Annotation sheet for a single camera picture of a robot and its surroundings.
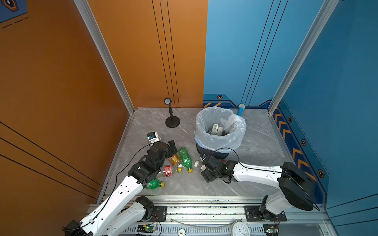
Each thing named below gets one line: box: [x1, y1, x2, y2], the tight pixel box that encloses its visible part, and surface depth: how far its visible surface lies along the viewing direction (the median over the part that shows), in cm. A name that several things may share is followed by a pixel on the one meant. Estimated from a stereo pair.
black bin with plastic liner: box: [193, 106, 247, 160], surface depth 82 cm
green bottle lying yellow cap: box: [145, 178, 166, 190], surface depth 81 cm
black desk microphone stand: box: [163, 97, 181, 129], surface depth 114 cm
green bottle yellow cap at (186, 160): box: [178, 147, 194, 174], surface depth 90 cm
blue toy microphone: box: [238, 103, 246, 117], surface depth 122 cm
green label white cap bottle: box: [211, 123, 224, 136], surface depth 93 cm
